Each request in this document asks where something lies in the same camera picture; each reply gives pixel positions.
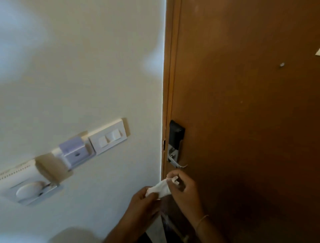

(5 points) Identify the white key card holder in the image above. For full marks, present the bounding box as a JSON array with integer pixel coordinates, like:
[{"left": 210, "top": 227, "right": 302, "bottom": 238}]
[{"left": 58, "top": 136, "right": 96, "bottom": 170}]

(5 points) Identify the black silver electronic door lock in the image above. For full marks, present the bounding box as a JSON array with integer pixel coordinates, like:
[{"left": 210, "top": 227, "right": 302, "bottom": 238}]
[{"left": 167, "top": 120, "right": 186, "bottom": 166}]

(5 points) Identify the white wall control panel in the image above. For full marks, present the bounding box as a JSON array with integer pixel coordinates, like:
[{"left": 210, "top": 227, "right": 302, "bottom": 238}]
[{"left": 0, "top": 159, "right": 63, "bottom": 207}]

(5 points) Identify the white tissue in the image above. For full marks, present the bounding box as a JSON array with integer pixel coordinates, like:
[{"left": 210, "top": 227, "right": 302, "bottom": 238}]
[{"left": 145, "top": 176, "right": 180, "bottom": 200}]

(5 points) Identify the person's right hand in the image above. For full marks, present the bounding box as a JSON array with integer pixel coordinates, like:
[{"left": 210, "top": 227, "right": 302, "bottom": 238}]
[{"left": 166, "top": 170, "right": 205, "bottom": 221}]

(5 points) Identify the brown wooden door frame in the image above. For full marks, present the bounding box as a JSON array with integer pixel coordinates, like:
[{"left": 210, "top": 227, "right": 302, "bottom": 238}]
[{"left": 160, "top": 0, "right": 182, "bottom": 180}]

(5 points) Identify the brown wooden door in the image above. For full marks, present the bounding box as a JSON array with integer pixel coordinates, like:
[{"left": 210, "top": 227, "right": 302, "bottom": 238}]
[{"left": 169, "top": 0, "right": 320, "bottom": 243}]

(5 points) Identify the person's right forearm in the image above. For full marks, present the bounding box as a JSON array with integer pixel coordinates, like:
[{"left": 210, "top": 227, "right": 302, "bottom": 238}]
[{"left": 194, "top": 214, "right": 227, "bottom": 243}]

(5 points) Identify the white round dial knob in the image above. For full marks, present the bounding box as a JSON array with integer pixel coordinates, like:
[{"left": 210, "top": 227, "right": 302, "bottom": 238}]
[{"left": 16, "top": 181, "right": 47, "bottom": 201}]

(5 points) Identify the person's left forearm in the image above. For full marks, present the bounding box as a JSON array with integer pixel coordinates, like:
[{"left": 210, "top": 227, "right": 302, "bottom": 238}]
[{"left": 103, "top": 217, "right": 150, "bottom": 243}]

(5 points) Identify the person's left hand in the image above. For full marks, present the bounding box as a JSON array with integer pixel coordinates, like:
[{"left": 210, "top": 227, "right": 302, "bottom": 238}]
[{"left": 124, "top": 186, "right": 162, "bottom": 227}]

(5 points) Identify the silver door lever handle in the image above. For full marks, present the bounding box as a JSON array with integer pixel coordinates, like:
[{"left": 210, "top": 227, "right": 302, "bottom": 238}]
[{"left": 169, "top": 157, "right": 188, "bottom": 169}]

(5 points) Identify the thin thread wrist bracelet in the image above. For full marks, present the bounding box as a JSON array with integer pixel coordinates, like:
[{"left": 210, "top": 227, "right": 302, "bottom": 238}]
[{"left": 195, "top": 214, "right": 209, "bottom": 232}]

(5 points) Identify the white double light switch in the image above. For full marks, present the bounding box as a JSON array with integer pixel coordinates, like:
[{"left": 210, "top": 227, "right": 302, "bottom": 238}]
[{"left": 88, "top": 119, "right": 128, "bottom": 156}]

